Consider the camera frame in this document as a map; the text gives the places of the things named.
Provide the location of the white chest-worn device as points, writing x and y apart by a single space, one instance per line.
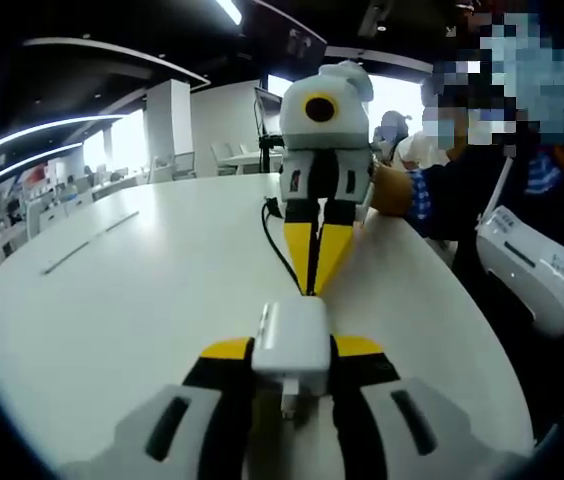
532 280

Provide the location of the person's right hand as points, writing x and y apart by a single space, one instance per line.
392 192

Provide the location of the person in blue shirt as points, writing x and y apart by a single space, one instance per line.
502 320

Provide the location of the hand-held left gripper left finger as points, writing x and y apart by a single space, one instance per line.
162 435

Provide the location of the white charger adapter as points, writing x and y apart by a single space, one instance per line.
292 345

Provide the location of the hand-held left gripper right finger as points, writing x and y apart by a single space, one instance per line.
412 435

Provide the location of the hanging dark screen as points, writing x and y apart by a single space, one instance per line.
282 27

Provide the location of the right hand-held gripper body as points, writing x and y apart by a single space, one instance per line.
327 130

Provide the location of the monitor on black stand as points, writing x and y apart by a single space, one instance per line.
268 112

